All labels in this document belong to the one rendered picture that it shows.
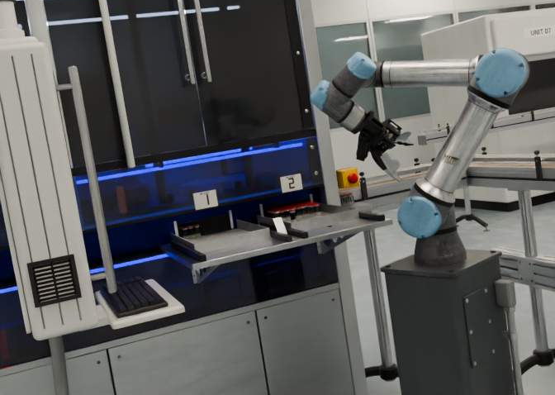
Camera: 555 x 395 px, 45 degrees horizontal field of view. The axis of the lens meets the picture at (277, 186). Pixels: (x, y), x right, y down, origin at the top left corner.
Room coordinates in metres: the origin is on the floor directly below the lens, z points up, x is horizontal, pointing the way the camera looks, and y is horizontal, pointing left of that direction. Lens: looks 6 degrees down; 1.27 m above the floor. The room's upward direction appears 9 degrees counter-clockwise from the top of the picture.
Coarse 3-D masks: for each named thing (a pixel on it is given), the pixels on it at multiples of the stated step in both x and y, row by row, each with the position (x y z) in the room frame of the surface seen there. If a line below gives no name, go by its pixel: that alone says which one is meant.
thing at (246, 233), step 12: (240, 228) 2.50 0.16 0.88; (252, 228) 2.37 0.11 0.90; (264, 228) 2.25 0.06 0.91; (180, 240) 2.31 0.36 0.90; (192, 240) 2.40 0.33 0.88; (204, 240) 2.36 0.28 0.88; (216, 240) 2.16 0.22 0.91; (228, 240) 2.17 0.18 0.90; (240, 240) 2.18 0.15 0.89; (252, 240) 2.20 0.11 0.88; (204, 252) 2.14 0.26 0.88
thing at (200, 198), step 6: (204, 192) 2.42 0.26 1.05; (210, 192) 2.42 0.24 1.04; (198, 198) 2.41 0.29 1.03; (204, 198) 2.41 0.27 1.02; (210, 198) 2.42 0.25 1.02; (216, 198) 2.43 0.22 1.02; (198, 204) 2.41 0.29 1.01; (204, 204) 2.41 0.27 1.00; (210, 204) 2.42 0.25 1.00; (216, 204) 2.43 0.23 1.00
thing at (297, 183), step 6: (294, 174) 2.54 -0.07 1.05; (300, 174) 2.55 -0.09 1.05; (282, 180) 2.53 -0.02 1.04; (288, 180) 2.53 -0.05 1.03; (294, 180) 2.54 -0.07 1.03; (300, 180) 2.55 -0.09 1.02; (282, 186) 2.53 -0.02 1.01; (288, 186) 2.53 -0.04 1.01; (294, 186) 2.54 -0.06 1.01; (300, 186) 2.55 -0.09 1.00; (282, 192) 2.52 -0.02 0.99
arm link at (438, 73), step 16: (384, 64) 1.95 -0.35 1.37; (400, 64) 1.93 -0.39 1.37; (416, 64) 1.90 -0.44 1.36; (432, 64) 1.88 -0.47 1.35; (448, 64) 1.86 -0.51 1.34; (464, 64) 1.84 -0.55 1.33; (384, 80) 1.94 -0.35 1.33; (400, 80) 1.92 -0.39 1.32; (416, 80) 1.90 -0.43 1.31; (432, 80) 1.88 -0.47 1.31; (448, 80) 1.86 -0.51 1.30; (464, 80) 1.85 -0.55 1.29
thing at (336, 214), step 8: (320, 208) 2.63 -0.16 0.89; (328, 208) 2.56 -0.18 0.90; (336, 208) 2.50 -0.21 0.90; (344, 208) 2.43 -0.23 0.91; (352, 208) 2.38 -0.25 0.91; (320, 216) 2.52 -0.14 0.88; (328, 216) 2.30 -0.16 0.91; (336, 216) 2.31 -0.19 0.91; (344, 216) 2.32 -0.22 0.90; (352, 216) 2.33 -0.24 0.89; (288, 224) 2.27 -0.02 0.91; (296, 224) 2.26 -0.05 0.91; (304, 224) 2.27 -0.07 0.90; (312, 224) 2.28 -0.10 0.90; (320, 224) 2.29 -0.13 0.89; (328, 224) 2.30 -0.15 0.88
